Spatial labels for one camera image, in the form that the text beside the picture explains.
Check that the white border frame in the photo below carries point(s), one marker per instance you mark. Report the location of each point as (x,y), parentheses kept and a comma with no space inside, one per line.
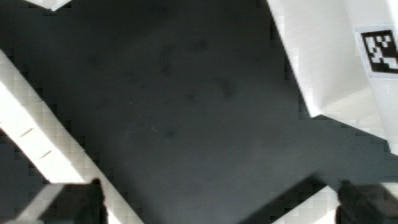
(50,148)

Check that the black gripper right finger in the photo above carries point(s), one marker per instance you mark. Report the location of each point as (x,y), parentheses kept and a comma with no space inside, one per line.
(368,203)

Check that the white drawer cabinet box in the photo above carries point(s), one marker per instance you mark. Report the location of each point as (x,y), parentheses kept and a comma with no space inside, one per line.
(339,40)

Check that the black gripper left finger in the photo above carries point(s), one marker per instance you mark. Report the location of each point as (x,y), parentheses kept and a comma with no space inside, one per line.
(76,207)

